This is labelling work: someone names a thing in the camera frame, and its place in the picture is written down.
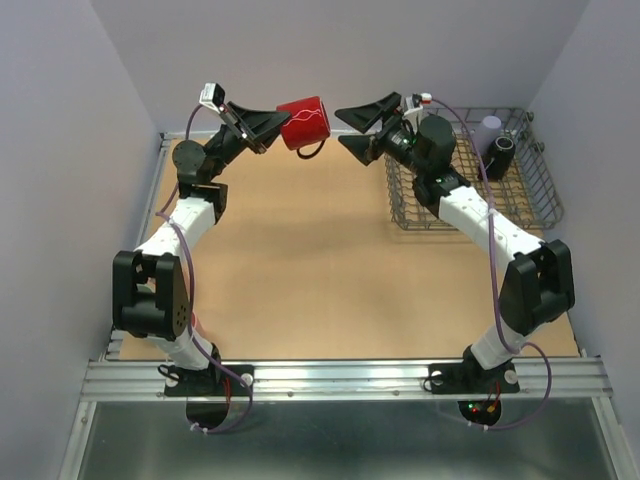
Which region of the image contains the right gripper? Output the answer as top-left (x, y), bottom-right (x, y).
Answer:
top-left (333, 92), bottom-right (428, 177)

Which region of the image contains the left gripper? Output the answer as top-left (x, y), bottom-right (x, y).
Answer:
top-left (205, 101), bottom-right (292, 182)

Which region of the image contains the red mug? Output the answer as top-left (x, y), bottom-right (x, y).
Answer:
top-left (276, 96), bottom-right (331, 160)

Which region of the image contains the lavender plastic cup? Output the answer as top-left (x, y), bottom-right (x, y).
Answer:
top-left (472, 115), bottom-right (502, 155)

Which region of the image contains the black mug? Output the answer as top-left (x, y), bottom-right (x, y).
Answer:
top-left (482, 135), bottom-right (516, 181)

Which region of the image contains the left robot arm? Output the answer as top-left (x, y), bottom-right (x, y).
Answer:
top-left (112, 102), bottom-right (290, 394)

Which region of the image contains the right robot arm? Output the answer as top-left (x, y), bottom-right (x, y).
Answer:
top-left (335, 92), bottom-right (575, 392)

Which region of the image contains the pink cup near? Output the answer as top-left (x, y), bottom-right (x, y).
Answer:
top-left (192, 312), bottom-right (206, 340)

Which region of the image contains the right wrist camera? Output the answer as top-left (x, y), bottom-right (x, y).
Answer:
top-left (402, 92), bottom-right (433, 119)

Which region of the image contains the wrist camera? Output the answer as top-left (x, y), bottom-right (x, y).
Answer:
top-left (402, 92), bottom-right (433, 119)
top-left (199, 82), bottom-right (226, 114)

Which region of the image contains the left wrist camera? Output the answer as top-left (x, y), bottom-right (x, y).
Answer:
top-left (199, 82), bottom-right (226, 114)

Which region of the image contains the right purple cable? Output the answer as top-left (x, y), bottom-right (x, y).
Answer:
top-left (429, 97), bottom-right (554, 432)

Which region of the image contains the grey wire dish rack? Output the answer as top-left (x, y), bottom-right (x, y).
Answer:
top-left (385, 106), bottom-right (564, 232)

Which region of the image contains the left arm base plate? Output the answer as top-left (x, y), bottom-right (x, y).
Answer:
top-left (157, 364), bottom-right (254, 398)

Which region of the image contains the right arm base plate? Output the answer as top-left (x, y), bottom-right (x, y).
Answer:
top-left (422, 361), bottom-right (520, 396)

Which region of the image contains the aluminium rail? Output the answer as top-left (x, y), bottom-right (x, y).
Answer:
top-left (80, 357), bottom-right (613, 402)

